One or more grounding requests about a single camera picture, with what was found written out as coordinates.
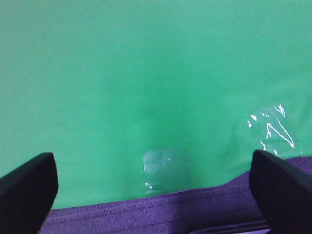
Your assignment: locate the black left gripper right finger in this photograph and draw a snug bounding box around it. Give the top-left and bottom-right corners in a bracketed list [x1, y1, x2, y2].
[249, 150, 312, 234]

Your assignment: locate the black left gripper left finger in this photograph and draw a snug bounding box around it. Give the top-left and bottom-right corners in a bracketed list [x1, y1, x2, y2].
[0, 153, 59, 234]

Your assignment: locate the clear tape piece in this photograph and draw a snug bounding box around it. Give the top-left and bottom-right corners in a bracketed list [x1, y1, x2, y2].
[143, 147, 192, 196]
[246, 103, 304, 156]

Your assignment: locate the purple grey carpet strip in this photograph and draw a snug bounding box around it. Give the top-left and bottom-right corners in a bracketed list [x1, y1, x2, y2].
[38, 156, 312, 234]

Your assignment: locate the green table cloth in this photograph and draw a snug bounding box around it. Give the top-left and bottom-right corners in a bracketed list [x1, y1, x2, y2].
[0, 0, 312, 208]

